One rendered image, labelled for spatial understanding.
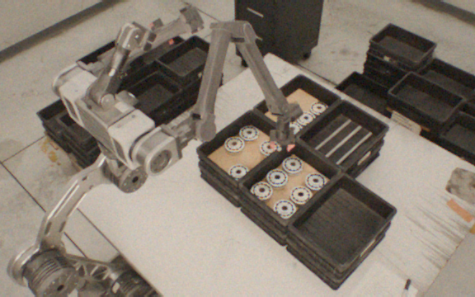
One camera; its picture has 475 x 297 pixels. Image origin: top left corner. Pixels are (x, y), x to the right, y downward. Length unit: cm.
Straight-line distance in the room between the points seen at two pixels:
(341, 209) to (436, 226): 49
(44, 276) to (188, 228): 68
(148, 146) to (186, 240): 81
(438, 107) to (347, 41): 151
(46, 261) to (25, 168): 178
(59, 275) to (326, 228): 113
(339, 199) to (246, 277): 57
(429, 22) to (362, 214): 312
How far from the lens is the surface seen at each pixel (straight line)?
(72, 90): 173
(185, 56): 348
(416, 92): 333
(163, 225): 225
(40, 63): 459
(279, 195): 216
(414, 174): 254
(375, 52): 356
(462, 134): 332
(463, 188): 257
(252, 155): 230
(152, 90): 339
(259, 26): 369
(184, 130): 155
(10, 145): 391
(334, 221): 212
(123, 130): 152
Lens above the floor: 260
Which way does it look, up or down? 49 degrees down
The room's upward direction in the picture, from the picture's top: 2 degrees counter-clockwise
